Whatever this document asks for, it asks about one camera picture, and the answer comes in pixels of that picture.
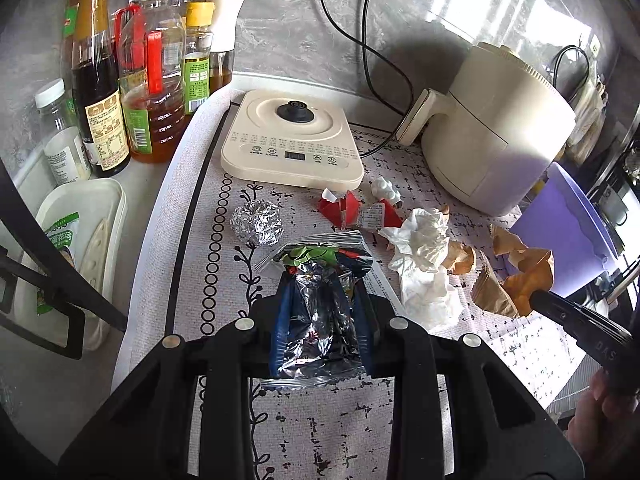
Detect red torn carton piece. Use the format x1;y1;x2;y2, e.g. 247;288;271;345
318;187;362;228

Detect black power cable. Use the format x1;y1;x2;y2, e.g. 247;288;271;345
364;0;405;113
315;0;407;157

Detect white crumpled tissue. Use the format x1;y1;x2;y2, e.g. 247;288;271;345
378;208;451;274
397;265;467;334

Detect white plastic blister pack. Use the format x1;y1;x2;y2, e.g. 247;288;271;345
368;177;404;207

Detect red white labelled wrapper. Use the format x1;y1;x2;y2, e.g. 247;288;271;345
357;199;404;231

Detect patterned table mat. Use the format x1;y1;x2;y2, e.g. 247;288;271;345
111;87;594;480

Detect cream air fryer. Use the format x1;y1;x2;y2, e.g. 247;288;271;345
396;41;579;217

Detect beige hanging bags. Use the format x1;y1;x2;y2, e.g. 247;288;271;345
569;74;608;162

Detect thin black cable loop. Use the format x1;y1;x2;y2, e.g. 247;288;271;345
552;45;592;113

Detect silver foil snack bag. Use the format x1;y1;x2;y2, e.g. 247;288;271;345
254;230;376;391

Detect aluminium foil ball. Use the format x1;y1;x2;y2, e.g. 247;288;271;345
229;198;285;246

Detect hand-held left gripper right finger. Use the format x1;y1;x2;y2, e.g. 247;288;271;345
350;285;584;480

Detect red capped cooking oil bottle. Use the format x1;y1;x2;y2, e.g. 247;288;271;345
114;0;189;164

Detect small brown paper scrap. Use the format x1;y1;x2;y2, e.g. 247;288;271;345
442;240;477;276

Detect person's right hand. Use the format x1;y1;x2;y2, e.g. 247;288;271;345
567;370;640;463

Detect yellow capped green label bottle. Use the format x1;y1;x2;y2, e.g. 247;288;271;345
183;1;216;117

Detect purple plastic bin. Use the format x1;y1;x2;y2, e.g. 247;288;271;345
509;162;619;302

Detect clear jar with white lid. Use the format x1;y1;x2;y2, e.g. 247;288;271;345
34;78;77;137

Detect white plastic tray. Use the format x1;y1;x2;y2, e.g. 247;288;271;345
12;178;128;352

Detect brown paper cone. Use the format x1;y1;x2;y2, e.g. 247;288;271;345
472;250;521;319

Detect brown paper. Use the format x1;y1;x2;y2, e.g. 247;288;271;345
492;225;556;318

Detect dark soy sauce bottle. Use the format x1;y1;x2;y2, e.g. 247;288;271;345
72;0;132;178

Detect white topped oil sprayer bottle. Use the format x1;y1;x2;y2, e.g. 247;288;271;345
205;0;249;97

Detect green printed packet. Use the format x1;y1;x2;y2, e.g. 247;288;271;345
36;212;81;317

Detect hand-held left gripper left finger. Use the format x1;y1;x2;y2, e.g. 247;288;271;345
57;280;294;480

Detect white plastic jar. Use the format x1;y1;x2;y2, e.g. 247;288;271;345
43;127;93;187

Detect cream electric cooker base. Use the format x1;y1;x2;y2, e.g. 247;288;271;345
221;89;365;187

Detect black metal rack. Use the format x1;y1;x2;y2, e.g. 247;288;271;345
0;0;224;362

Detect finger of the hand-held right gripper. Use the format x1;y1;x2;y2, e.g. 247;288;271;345
529;290;634;350

